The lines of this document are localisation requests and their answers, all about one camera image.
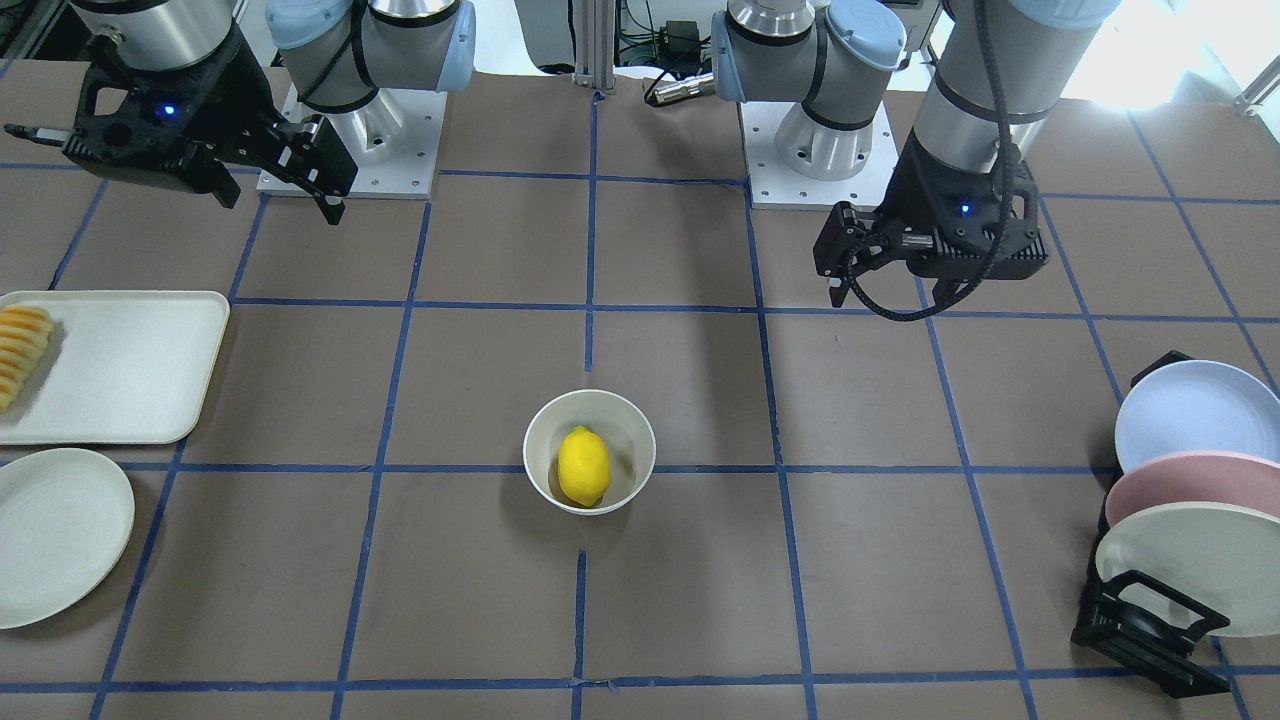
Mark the sliced yellow bread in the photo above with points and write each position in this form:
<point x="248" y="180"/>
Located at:
<point x="25" y="336"/>

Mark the silver cylindrical tool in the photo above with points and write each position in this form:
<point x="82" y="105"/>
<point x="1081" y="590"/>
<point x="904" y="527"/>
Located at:
<point x="660" y="94"/>

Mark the light blue plate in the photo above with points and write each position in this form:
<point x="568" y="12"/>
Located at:
<point x="1196" y="405"/>

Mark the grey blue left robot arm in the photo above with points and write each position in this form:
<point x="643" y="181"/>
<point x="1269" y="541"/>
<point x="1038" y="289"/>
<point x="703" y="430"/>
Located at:
<point x="998" y="78"/>

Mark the black dish rack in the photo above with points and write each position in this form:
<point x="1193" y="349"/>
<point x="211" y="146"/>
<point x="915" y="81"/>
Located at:
<point x="1141" y="640"/>

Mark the cream plate in rack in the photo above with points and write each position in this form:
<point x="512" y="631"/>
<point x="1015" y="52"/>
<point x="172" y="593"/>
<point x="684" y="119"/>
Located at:
<point x="1223" y="556"/>

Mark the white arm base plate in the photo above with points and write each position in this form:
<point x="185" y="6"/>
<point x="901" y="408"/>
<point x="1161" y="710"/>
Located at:
<point x="394" y="139"/>
<point x="796" y="164"/>

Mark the pink plate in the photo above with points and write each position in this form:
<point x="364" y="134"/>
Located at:
<point x="1196" y="476"/>

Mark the white ceramic bowl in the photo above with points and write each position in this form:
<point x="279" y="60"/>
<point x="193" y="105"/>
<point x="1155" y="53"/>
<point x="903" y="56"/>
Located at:
<point x="627" y="433"/>

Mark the yellow lemon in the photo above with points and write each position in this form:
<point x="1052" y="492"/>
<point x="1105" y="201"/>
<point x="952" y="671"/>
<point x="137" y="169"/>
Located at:
<point x="584" y="467"/>

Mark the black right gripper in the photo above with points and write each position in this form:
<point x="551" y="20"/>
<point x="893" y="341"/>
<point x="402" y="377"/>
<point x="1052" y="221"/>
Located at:
<point x="238" y="108"/>

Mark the white rectangular tray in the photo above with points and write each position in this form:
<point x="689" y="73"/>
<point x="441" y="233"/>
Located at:
<point x="123" y="367"/>

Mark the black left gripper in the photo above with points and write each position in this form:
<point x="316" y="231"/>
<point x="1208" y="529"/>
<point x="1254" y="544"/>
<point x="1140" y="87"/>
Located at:
<point x="908" y="205"/>

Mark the aluminium frame post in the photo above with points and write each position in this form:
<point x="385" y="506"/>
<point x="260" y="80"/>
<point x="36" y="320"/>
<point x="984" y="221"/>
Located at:
<point x="594" y="33"/>

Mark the white round plate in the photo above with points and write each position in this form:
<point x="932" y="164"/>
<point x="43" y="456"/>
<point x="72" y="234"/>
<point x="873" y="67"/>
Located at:
<point x="66" y="517"/>

